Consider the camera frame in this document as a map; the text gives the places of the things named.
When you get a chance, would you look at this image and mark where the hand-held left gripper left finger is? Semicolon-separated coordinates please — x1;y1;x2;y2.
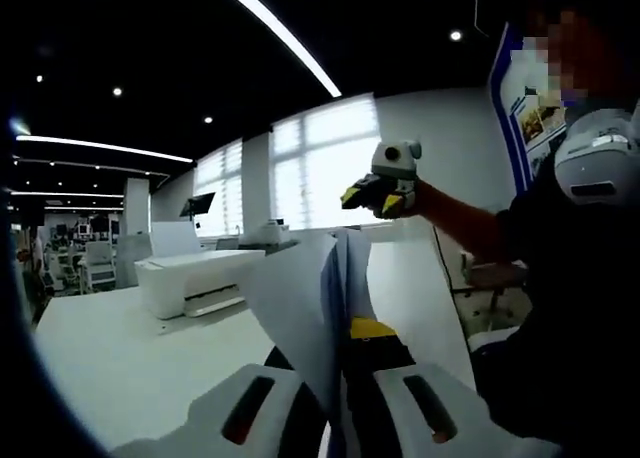
112;346;332;458

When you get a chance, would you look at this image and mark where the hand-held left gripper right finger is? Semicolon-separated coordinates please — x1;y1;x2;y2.
342;316;564;458

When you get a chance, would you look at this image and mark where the wide window with blinds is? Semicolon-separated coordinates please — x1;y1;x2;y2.
269;93;379;232

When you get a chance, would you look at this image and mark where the small white machine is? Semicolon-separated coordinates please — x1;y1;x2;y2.
238;219;301;252

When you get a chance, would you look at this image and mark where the grey office chair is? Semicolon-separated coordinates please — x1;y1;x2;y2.
447;237;531;337

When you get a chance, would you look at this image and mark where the white table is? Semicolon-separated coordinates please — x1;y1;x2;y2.
34;225;479;452

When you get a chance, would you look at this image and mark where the white printer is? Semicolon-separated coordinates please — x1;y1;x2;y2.
133;221;266;322

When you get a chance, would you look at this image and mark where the narrow window with blinds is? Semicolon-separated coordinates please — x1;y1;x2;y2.
193;140;245;237

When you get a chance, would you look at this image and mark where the small black tilted monitor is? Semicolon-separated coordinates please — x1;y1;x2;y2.
178;191;217;239

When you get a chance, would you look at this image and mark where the long ceiling light strip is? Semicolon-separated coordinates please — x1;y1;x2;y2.
15;135;194;163
207;0;343;98

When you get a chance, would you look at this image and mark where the white chest-worn device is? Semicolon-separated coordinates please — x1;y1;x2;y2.
553;108;640;212

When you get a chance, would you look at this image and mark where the person's black shirt torso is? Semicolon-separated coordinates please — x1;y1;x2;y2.
469;142;640;439

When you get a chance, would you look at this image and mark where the blue white wall poster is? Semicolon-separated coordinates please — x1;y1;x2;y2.
487;22;569;197

